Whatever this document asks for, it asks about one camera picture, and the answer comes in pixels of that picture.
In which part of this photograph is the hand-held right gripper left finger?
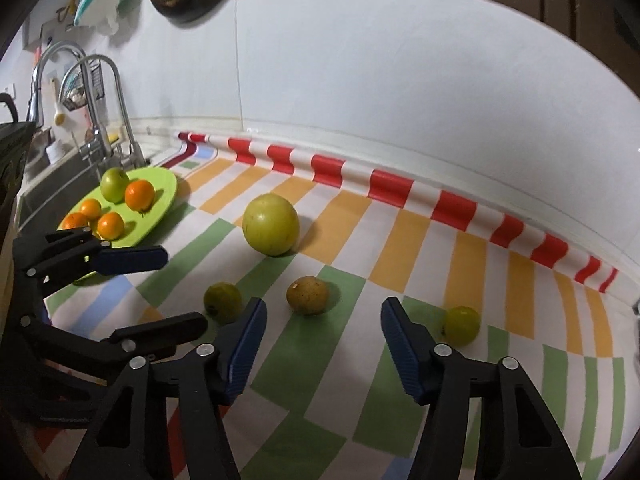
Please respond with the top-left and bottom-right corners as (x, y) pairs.
(70, 297), (268, 480)

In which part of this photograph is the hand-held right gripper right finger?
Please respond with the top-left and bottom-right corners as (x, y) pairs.
(380, 296), (583, 480)

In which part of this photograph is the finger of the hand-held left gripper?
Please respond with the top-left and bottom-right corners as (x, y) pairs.
(20, 311), (209, 378)
(12, 227), (169, 287)

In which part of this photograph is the large orange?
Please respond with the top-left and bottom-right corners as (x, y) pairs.
(124, 179), (156, 212)
(96, 211), (125, 240)

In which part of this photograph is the green apple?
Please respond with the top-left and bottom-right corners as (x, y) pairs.
(242, 193), (300, 258)
(99, 168), (131, 204)

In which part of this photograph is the green plate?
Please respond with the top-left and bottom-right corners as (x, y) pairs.
(56, 166), (179, 286)

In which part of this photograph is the small brown fruit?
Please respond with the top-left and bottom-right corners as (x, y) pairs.
(286, 276), (330, 316)

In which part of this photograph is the small green citrus fruit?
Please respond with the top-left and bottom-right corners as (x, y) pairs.
(442, 306), (481, 347)
(203, 282), (244, 324)

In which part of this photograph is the stainless steel sink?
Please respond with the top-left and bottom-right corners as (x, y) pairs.
(17, 152), (108, 226)

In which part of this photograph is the striped colourful tablecloth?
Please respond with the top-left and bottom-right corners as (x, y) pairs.
(30, 131), (628, 480)

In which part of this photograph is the large chrome faucet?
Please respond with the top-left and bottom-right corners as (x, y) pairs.
(27, 42), (113, 171)

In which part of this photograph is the thin gooseneck faucet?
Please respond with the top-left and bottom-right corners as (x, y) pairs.
(58, 55), (151, 171)

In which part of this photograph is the yellow white dish brush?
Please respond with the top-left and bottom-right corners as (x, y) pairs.
(50, 77), (68, 126)

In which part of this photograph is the black wire sink caddy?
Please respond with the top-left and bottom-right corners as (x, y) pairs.
(62, 67), (106, 111)

